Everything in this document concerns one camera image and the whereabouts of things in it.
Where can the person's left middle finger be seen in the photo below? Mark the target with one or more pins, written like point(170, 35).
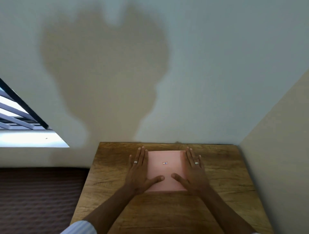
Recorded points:
point(141, 158)

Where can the person's right thumb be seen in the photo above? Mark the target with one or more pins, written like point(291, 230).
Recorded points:
point(178, 178)

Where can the striped white shirt sleeve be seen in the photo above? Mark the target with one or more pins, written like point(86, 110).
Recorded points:
point(79, 228)

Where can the person's right hand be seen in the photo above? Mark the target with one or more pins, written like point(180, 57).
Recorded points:
point(195, 179)

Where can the grey window grille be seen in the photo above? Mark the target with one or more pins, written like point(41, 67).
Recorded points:
point(14, 115)

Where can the person's right little finger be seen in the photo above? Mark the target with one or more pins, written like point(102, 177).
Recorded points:
point(201, 162)

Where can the brown quilted mattress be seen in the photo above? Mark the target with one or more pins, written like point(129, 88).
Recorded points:
point(38, 200)

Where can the black framed window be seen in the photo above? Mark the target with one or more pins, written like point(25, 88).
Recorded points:
point(29, 138)

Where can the person's left thumb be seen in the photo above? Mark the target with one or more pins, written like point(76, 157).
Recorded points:
point(157, 180)

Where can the person's left hand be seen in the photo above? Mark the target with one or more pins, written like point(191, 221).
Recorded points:
point(137, 178)

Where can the person's left forearm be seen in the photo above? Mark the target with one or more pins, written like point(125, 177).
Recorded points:
point(108, 209)

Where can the pink paper sheet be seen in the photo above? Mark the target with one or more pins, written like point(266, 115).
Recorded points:
point(165, 168)

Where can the person's right middle finger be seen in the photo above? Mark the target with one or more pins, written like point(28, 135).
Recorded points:
point(191, 159)

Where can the person's left little finger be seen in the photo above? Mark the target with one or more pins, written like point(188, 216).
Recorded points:
point(131, 162)

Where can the person's right forearm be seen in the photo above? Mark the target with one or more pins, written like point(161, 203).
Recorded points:
point(224, 212)

